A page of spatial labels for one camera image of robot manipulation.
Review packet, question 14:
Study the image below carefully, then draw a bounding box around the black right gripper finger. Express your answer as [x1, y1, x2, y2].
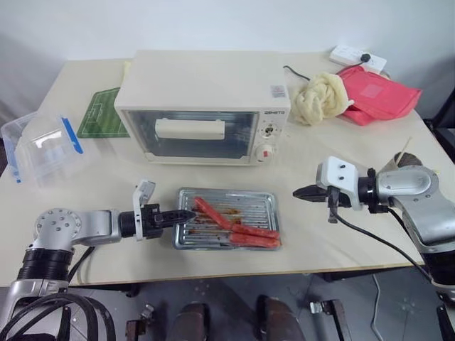
[294, 194, 326, 204]
[291, 183, 326, 197]

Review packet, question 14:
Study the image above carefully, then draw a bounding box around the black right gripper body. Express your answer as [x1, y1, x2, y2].
[323, 185, 351, 224]

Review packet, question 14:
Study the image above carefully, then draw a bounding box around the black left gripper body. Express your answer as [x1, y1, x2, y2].
[140, 203, 166, 239]

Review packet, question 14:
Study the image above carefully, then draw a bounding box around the silver ribbed baking tray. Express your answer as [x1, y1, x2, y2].
[171, 187, 284, 251]

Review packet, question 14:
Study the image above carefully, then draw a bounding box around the white plastic cylinder tube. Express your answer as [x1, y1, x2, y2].
[154, 118, 226, 141]

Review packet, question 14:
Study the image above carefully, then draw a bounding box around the cream toaster oven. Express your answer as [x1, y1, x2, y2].
[114, 49, 291, 166]

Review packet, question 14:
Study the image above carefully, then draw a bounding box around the red sausage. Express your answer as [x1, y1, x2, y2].
[230, 223, 281, 240]
[193, 196, 235, 232]
[228, 232, 282, 249]

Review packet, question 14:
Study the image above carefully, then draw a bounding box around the grey paper cup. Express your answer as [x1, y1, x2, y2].
[381, 151, 424, 174]

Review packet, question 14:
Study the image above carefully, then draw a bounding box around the thin wooden stick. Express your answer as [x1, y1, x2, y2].
[397, 136, 414, 161]

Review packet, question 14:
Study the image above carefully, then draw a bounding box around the cream crumpled towel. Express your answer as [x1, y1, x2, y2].
[291, 71, 355, 126]

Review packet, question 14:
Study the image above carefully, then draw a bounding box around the dark rounded brown shape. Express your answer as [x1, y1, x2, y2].
[256, 294, 302, 341]
[176, 301, 211, 341]

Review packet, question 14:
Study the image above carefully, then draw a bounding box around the table leg with caster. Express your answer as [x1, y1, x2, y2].
[125, 303, 156, 341]
[309, 299, 352, 341]

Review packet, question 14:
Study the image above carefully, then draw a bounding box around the red fabric bag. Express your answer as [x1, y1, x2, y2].
[335, 65, 424, 126]

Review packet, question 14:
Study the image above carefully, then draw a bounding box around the green soccer field mat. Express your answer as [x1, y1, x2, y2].
[77, 87, 130, 140]

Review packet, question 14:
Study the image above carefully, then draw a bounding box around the black stand beside table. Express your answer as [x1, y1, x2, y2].
[424, 76, 455, 170]

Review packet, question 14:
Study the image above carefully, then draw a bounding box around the clear container with blue clips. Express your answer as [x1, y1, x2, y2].
[0, 112, 85, 190]

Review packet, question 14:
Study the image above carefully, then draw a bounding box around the white power strip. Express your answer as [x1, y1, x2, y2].
[328, 45, 388, 71]

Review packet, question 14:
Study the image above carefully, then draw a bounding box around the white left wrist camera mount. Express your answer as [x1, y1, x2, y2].
[132, 179, 157, 243]

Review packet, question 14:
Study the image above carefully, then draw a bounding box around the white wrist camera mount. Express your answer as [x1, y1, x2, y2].
[132, 179, 157, 243]
[316, 156, 360, 211]

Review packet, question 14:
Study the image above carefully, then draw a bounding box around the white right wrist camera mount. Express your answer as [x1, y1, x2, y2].
[316, 156, 360, 211]

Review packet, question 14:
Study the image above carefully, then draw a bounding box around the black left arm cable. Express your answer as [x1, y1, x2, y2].
[6, 244, 117, 341]

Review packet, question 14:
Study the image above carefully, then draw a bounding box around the white floor cable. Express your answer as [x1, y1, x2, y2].
[369, 273, 382, 341]

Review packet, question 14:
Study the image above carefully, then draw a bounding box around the thin black bent wire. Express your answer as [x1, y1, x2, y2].
[282, 64, 314, 83]

